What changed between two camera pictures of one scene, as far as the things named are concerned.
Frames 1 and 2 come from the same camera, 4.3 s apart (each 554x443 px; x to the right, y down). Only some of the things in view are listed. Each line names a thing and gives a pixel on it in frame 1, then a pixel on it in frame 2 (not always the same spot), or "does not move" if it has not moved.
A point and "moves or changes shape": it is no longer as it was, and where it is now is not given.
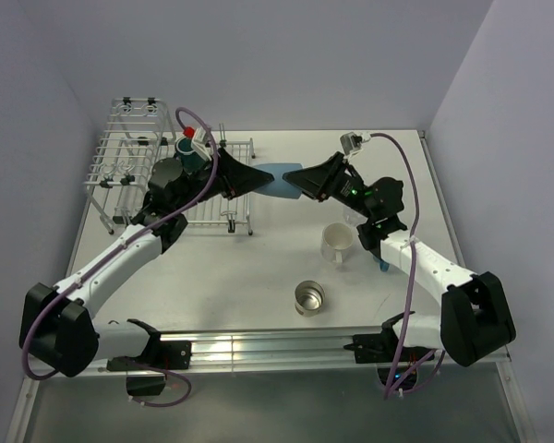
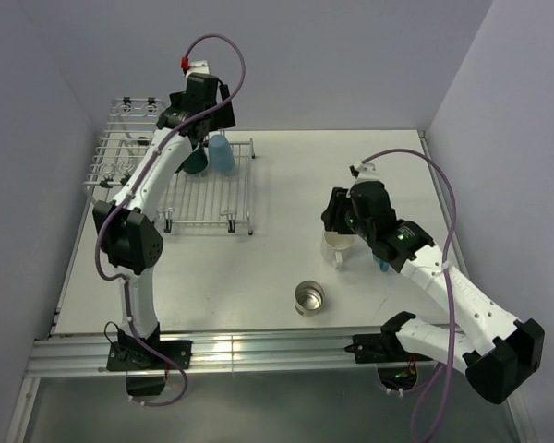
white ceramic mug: [336, 239] does not move
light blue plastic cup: [280, 187] moves or changes shape
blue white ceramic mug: [383, 265] does not move
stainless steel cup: [308, 297] does not move
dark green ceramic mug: [189, 160] does not move
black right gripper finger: [321, 179] -> [333, 218]
